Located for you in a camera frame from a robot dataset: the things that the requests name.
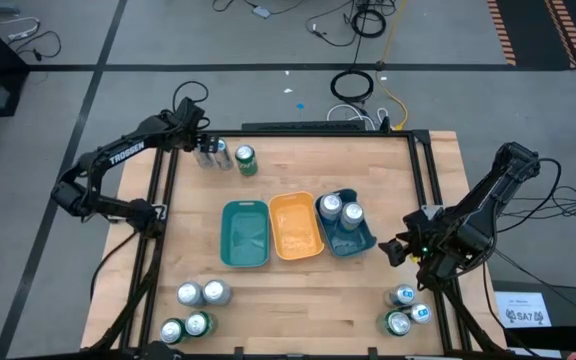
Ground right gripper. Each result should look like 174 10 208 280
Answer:
378 219 447 267

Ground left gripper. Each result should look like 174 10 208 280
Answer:
171 99 222 154

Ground green soda can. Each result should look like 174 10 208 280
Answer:
234 144 260 177
376 309 412 337
159 318 188 346
184 310 218 339

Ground dark blue plastic bin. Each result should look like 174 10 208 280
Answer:
313 187 378 259

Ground white blue sparkling water can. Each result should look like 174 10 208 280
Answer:
176 280 206 309
317 192 344 224
202 278 233 307
339 201 365 232

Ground teal plastic bin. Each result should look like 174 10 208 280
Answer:
219 199 272 269

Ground yellow plastic bin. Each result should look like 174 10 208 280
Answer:
267 191 326 262

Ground black ribbed panel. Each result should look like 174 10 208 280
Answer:
241 120 368 133

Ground white paper sign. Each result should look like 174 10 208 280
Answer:
494 291 553 329

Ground black cabinet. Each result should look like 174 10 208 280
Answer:
490 279 576 352

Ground black floor mat orange stripes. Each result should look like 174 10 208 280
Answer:
486 0 576 71

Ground black aluminium table frame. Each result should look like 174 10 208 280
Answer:
81 128 509 360

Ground coiled black cable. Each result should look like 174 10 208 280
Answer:
329 68 375 105
350 7 387 39

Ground yellow cable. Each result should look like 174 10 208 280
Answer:
374 0 410 132

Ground white adapter cable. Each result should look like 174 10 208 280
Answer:
0 16 42 42

